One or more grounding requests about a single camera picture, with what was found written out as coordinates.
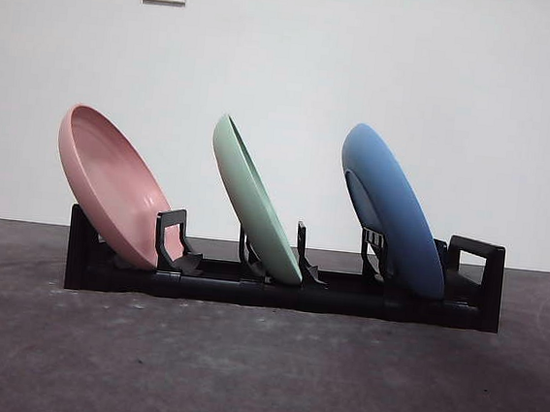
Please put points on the blue plate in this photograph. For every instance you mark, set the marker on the blue plate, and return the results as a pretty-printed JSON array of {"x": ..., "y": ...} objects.
[{"x": 401, "y": 213}]

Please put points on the pink plate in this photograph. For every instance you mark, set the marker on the pink plate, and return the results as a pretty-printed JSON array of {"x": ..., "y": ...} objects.
[{"x": 112, "y": 176}]

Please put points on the black plastic dish rack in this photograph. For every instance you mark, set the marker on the black plastic dish rack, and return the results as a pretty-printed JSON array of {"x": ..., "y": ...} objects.
[{"x": 343, "y": 302}]

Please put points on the green plate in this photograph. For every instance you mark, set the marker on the green plate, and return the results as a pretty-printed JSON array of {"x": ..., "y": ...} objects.
[{"x": 251, "y": 199}]

